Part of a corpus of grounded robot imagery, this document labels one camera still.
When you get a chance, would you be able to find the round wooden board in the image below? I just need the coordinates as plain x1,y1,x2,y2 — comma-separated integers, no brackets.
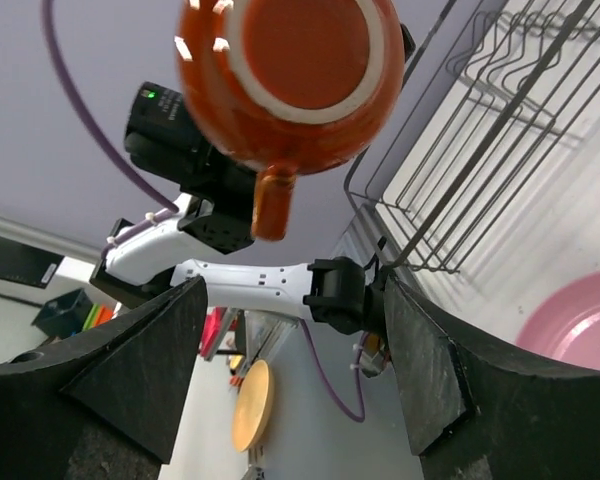
231,359,275,452

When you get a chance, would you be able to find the black storage crate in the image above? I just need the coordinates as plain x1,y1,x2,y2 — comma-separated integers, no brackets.
32,288,94,339

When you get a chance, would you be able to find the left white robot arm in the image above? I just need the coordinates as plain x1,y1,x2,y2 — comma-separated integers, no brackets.
90,82,387,337

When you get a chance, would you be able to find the pink plastic plate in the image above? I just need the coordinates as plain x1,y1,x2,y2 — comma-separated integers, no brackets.
516,272,600,371

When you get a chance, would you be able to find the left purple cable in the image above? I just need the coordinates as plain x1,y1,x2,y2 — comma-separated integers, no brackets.
40,0,181,216

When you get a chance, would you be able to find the orange ceramic mug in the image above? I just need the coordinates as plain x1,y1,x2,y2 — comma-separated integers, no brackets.
174,0,406,242

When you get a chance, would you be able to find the wire dish rack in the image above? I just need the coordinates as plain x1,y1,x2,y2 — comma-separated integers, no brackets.
344,1,600,275

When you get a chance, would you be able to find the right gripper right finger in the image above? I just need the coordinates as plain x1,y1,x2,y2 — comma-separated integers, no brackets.
384,279,600,479

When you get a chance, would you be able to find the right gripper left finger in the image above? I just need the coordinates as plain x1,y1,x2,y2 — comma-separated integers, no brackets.
0,277,208,479

